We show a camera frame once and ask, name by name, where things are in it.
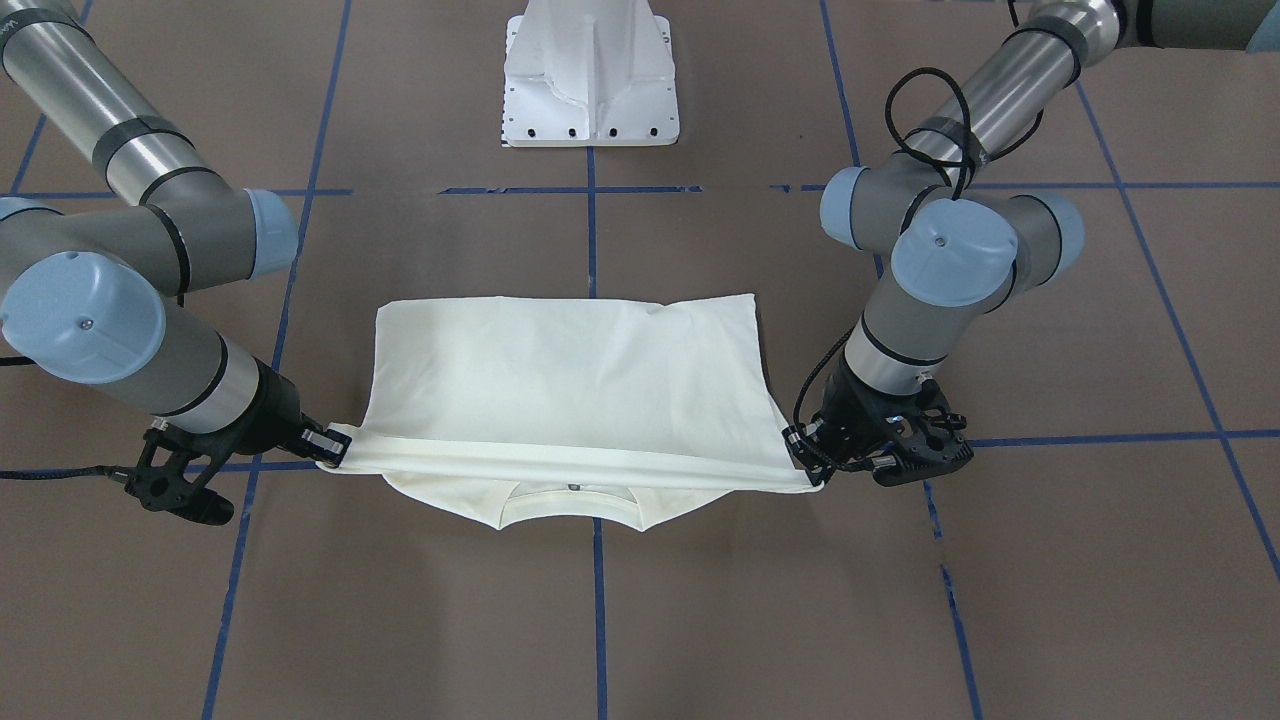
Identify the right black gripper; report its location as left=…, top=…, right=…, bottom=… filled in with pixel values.
left=215, top=361, right=352, bottom=468

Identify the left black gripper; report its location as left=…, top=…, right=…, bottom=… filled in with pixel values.
left=782, top=357, right=916, bottom=488

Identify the cream long-sleeve cat shirt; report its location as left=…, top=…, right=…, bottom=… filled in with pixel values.
left=338, top=293, right=813, bottom=530

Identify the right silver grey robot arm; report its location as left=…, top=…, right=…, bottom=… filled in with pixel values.
left=3, top=1, right=349, bottom=468

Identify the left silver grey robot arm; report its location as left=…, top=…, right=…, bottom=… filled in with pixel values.
left=783, top=1, right=1277, bottom=487

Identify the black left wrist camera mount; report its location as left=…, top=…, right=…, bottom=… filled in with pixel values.
left=872, top=377, right=975, bottom=487

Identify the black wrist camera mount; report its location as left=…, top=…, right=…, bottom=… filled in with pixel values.
left=124, top=421, right=237, bottom=527
left=872, top=377, right=975, bottom=487

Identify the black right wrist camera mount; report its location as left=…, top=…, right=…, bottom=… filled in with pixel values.
left=124, top=421, right=237, bottom=527

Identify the white camera post with base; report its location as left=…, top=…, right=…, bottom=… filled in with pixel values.
left=500, top=1, right=681, bottom=149

